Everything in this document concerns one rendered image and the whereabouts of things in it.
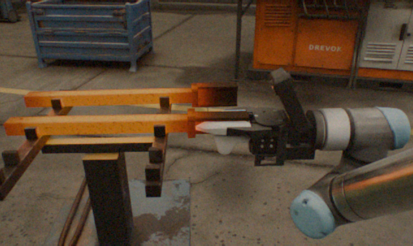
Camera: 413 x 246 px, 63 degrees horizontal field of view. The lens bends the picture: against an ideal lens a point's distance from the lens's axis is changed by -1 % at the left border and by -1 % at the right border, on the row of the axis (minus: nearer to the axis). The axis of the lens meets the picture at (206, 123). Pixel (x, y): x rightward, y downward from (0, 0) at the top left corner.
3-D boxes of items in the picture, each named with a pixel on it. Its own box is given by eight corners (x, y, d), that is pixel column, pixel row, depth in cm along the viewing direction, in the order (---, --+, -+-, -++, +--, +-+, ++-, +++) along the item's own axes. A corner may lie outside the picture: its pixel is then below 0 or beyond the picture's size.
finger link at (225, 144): (197, 159, 58) (251, 157, 58) (196, 129, 55) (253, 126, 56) (196, 150, 60) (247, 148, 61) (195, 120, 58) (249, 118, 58)
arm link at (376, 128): (406, 161, 59) (419, 118, 55) (345, 163, 59) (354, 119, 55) (384, 139, 66) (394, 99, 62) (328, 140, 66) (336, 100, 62)
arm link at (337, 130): (353, 120, 55) (334, 99, 63) (326, 120, 55) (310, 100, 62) (345, 159, 59) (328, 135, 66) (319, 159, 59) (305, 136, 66)
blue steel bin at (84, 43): (155, 52, 446) (151, -6, 413) (136, 71, 375) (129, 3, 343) (70, 49, 461) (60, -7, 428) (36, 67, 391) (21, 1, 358)
